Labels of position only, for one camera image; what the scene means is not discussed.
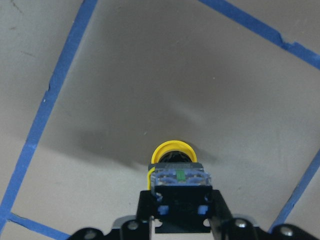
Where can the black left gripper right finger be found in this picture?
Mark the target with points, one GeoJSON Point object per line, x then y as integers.
{"type": "Point", "coordinates": [225, 226]}

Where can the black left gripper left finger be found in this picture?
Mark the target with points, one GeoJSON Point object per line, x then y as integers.
{"type": "Point", "coordinates": [132, 227]}

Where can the yellow push button switch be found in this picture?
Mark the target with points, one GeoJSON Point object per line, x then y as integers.
{"type": "Point", "coordinates": [181, 189]}

